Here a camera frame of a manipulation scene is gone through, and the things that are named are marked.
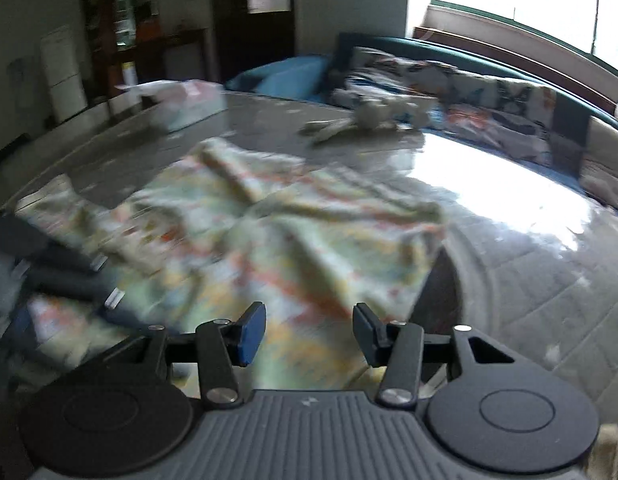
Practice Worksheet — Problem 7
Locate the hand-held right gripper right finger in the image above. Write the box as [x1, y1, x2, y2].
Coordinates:
[352, 302, 516, 407]

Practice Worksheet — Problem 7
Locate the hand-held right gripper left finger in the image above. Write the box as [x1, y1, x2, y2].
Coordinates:
[108, 301, 268, 407]

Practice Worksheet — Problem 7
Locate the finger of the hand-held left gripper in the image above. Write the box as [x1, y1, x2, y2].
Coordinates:
[0, 214, 109, 273]
[16, 262, 127, 313]

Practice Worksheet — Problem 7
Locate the pale patterned garment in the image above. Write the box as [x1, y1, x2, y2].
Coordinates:
[15, 137, 446, 392]

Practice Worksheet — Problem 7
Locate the white cabinet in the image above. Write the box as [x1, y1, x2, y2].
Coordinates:
[39, 25, 88, 123]

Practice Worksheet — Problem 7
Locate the pink white tissue box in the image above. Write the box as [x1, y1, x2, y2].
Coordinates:
[116, 80, 226, 134]

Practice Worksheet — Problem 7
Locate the small white crumpled cloth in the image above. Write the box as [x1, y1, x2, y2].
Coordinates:
[298, 96, 440, 147]

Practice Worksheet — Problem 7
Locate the dark wooden shelf unit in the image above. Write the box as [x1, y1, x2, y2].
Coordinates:
[80, 0, 210, 106]

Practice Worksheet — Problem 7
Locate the printed patterned blanket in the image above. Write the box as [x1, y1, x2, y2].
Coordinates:
[329, 46, 597, 167]

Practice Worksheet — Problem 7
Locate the blue cushion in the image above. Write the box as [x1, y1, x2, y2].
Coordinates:
[226, 55, 331, 101]

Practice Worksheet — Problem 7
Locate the teal sofa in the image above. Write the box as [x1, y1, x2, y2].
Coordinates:
[225, 32, 618, 136]

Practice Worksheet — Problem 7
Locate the white pillow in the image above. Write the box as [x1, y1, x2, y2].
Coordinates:
[579, 115, 618, 216]

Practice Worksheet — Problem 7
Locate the dark wooden door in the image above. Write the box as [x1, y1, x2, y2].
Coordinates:
[211, 0, 296, 81]

